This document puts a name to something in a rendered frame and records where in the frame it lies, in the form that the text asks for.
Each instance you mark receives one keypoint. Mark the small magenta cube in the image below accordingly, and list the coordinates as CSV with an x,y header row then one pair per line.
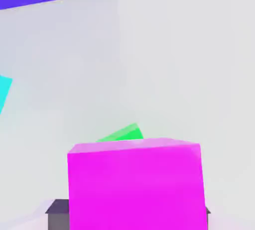
x,y
135,186

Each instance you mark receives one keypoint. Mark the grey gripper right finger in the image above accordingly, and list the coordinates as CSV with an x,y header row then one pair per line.
x,y
207,217

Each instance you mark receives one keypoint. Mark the large cyan box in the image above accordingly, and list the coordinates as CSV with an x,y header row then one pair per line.
x,y
4,90

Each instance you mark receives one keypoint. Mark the small green cube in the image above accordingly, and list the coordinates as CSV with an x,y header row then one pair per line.
x,y
127,133

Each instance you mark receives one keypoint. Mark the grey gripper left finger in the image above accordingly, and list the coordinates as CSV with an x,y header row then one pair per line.
x,y
57,214

